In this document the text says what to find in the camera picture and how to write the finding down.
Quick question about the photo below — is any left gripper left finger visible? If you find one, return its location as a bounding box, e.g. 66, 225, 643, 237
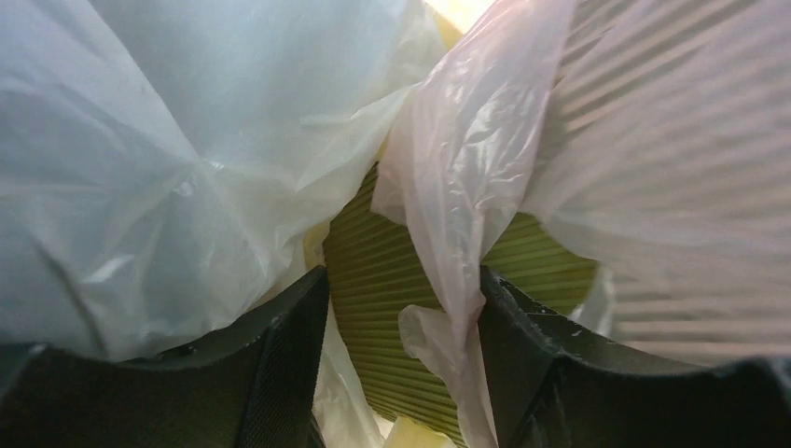
1, 267, 329, 447

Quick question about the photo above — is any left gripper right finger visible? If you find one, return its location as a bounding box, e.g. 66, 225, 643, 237
479, 268, 790, 447

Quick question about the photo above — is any large clear yellow-rimmed plastic bag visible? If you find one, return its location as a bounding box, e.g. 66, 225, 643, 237
0, 0, 465, 448

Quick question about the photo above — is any pink plastic trash bag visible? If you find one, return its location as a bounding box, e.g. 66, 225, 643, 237
371, 1, 790, 447

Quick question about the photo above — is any olive green mesh trash bin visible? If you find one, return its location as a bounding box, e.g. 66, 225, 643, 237
324, 169, 595, 447

